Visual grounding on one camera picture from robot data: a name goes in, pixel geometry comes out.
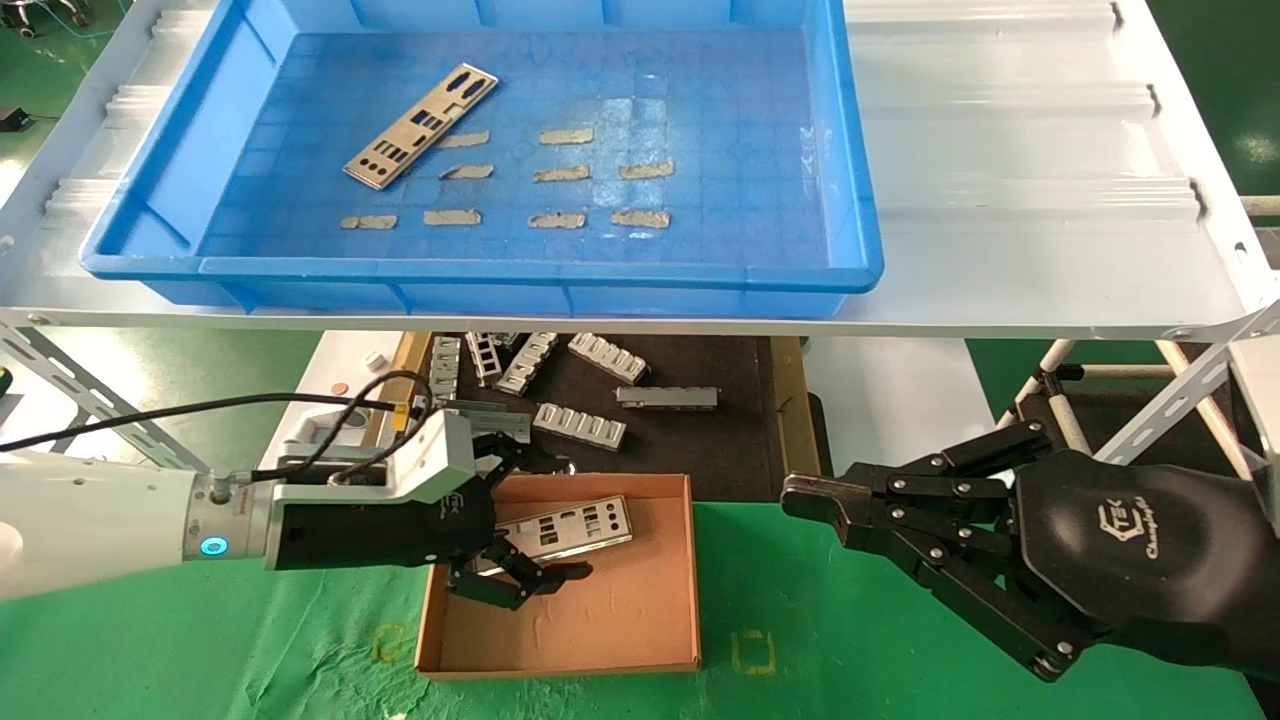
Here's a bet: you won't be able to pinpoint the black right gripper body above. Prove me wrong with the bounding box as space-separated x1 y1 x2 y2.
1010 448 1280 681

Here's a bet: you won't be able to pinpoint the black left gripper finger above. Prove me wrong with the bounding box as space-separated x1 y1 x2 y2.
470 432 561 487
445 535 593 611

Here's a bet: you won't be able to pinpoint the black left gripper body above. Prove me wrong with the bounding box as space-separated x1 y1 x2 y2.
265 480 501 573

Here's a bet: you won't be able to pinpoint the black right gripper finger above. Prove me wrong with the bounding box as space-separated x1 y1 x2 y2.
840 520 1091 683
782 420 1056 531

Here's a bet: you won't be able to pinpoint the silver slotted shield plate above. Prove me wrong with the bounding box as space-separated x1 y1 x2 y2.
470 495 634 576

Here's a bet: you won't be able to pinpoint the brown cardboard box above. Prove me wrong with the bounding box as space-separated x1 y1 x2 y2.
414 473 703 681

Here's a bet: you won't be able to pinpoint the blue plastic tray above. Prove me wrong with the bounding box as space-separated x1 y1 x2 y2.
80 0 885 319

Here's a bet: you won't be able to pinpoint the large grey metal chassis plate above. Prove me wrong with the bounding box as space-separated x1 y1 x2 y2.
440 400 534 446

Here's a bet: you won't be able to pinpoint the white pipe fitting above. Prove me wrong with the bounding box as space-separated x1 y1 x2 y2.
283 403 376 456

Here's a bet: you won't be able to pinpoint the perforated metal angle brace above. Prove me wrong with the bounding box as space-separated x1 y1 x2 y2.
0 322 211 471
1095 300 1280 466

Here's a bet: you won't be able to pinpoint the green cloth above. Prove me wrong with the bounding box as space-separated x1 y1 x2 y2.
0 483 1271 720

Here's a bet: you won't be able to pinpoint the grey closed metal bar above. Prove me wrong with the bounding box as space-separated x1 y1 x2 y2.
615 386 720 411

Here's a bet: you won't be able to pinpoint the white metal shelf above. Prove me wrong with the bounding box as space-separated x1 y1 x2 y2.
0 0 1280 341

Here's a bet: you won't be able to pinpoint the silver shield plate round holes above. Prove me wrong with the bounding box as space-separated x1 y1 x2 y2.
343 63 499 191

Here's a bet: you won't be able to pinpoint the black office chair base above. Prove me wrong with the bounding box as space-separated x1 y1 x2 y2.
0 0 96 39

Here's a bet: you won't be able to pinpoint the grey slotted metal bracket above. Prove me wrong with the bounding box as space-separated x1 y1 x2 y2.
567 333 649 385
428 336 463 401
497 333 561 397
465 333 504 388
532 402 628 451

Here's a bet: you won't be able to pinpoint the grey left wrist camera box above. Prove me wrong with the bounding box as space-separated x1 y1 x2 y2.
265 408 476 506

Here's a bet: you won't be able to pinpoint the black mat wooden frame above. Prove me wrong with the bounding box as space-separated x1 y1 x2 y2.
345 333 827 506

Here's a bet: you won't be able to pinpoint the white pipe frame black joints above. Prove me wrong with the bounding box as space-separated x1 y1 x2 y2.
1000 340 1166 451

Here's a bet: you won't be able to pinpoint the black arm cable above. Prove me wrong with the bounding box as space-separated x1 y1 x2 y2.
0 370 436 491

